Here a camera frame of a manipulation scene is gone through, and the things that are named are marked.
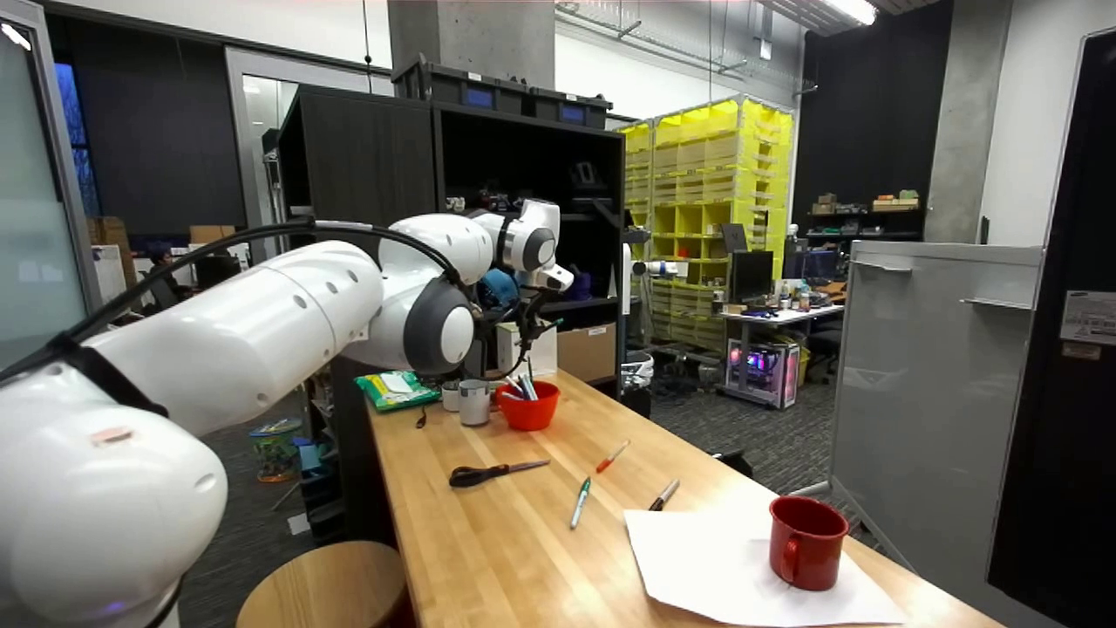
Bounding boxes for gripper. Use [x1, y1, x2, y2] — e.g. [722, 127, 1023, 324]
[511, 291, 555, 390]

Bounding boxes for orange bowl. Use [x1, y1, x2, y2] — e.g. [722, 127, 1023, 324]
[494, 380, 561, 432]

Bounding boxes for white box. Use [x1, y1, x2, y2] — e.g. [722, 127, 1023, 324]
[496, 321, 559, 379]

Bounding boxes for cardboard box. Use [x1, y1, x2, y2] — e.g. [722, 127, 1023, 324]
[557, 324, 618, 384]

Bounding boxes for white mug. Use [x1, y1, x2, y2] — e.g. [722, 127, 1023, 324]
[458, 379, 492, 427]

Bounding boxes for waste bin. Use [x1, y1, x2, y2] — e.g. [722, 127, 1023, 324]
[622, 350, 656, 419]

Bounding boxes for green packet of wipes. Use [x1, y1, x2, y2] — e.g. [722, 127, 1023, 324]
[356, 371, 441, 413]

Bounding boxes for lit computer case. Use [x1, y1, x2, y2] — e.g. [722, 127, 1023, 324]
[725, 339, 801, 410]

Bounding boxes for monitor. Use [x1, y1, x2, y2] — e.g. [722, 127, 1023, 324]
[729, 250, 775, 304]

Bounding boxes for yellow shelf rack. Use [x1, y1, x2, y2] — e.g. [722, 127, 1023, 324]
[617, 94, 796, 350]

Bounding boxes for white desk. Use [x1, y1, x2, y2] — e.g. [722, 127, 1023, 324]
[717, 301, 846, 398]

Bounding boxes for black shelf cabinet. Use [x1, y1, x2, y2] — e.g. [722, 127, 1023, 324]
[277, 85, 626, 543]

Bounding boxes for white paper sheet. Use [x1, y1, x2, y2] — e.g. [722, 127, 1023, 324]
[624, 506, 908, 628]

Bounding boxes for colourful clear container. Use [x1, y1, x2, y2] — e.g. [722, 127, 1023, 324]
[249, 418, 304, 484]

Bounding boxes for row of black bins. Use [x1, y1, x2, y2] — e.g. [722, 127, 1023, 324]
[392, 56, 614, 130]

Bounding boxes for round wooden stool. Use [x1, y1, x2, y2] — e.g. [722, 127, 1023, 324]
[235, 541, 412, 628]

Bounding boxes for red mug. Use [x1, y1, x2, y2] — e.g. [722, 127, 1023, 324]
[769, 495, 850, 592]

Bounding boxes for low black shelf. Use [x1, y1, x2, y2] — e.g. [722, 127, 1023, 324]
[806, 190, 924, 242]

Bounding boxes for person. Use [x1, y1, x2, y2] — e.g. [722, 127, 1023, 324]
[139, 245, 189, 311]

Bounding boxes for grey partition board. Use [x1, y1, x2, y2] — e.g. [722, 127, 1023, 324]
[828, 240, 1045, 611]

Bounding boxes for ceiling light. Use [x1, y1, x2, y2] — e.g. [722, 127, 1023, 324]
[820, 0, 879, 26]

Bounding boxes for glass door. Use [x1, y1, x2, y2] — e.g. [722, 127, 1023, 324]
[0, 0, 102, 371]

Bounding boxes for large black panel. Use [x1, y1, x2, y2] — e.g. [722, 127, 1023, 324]
[987, 29, 1116, 628]

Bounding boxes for black handled scissors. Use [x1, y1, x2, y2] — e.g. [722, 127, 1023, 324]
[449, 460, 552, 488]

